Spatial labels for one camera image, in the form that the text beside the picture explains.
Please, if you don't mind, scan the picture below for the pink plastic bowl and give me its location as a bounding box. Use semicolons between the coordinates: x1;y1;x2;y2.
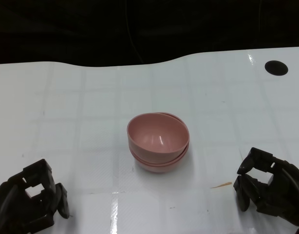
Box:
132;146;189;175
127;112;190;163
129;112;190;167

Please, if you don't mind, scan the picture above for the black backdrop cloth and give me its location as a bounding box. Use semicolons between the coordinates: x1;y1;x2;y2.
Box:
0;0;299;67

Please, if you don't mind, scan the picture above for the black round table grommet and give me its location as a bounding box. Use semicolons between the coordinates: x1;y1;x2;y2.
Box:
264;60;289;77

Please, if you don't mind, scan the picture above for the small orange scrap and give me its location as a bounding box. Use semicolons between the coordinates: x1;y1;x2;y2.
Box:
210;181;232;190

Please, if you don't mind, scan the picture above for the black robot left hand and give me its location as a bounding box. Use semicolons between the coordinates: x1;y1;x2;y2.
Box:
0;158;70;234

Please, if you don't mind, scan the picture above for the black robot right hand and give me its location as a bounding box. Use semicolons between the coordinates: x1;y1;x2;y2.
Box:
233;147;299;227

